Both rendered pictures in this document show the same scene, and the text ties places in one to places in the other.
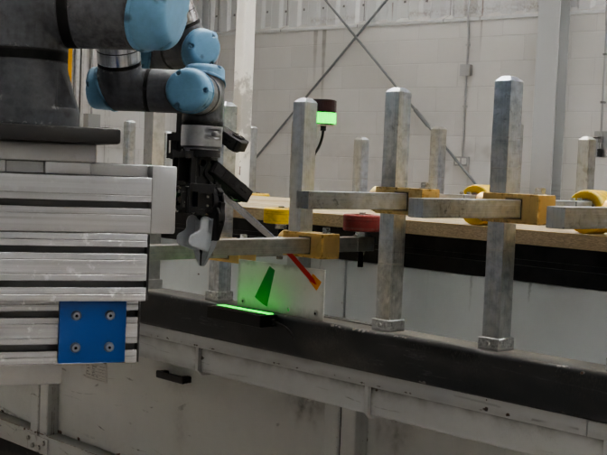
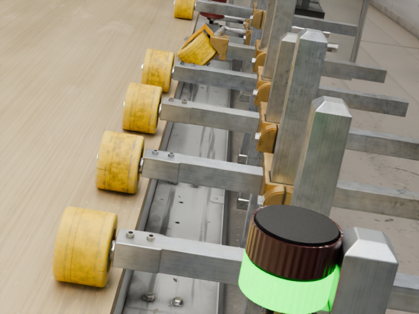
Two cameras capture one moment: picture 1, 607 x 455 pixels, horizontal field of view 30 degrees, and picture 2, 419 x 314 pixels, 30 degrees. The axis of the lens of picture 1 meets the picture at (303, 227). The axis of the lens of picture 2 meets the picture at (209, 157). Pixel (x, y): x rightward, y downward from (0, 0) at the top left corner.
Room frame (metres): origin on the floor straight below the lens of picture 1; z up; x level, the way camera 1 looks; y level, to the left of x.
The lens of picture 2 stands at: (2.71, 0.24, 1.35)
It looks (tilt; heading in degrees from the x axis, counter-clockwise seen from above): 21 degrees down; 223
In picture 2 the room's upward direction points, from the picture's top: 9 degrees clockwise
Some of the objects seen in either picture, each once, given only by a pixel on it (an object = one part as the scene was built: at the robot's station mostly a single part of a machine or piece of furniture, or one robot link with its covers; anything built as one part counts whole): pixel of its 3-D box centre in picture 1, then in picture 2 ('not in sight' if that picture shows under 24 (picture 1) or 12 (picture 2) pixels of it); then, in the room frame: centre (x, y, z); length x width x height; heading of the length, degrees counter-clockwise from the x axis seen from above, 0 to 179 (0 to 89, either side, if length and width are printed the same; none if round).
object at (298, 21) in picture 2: not in sight; (269, 15); (0.99, -1.22, 0.95); 0.50 x 0.04 x 0.04; 134
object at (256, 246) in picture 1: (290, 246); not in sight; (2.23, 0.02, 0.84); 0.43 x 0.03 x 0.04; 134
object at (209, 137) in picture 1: (202, 138); not in sight; (2.07, 0.19, 1.05); 0.08 x 0.08 x 0.05
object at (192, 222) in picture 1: (190, 240); not in sight; (2.08, 0.21, 0.86); 0.06 x 0.03 x 0.09; 134
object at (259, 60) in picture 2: not in sight; (265, 57); (1.39, -0.88, 0.95); 0.14 x 0.06 x 0.05; 44
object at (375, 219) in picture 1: (361, 239); not in sight; (2.37, -0.12, 0.85); 0.08 x 0.08 x 0.11
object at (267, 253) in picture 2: (322, 106); (293, 240); (2.34, -0.03, 1.13); 0.06 x 0.06 x 0.02
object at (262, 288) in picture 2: (322, 117); (286, 274); (2.34, -0.03, 1.10); 0.06 x 0.06 x 0.02
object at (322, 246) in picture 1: (308, 244); not in sight; (2.29, -0.01, 0.85); 0.14 x 0.06 x 0.05; 44
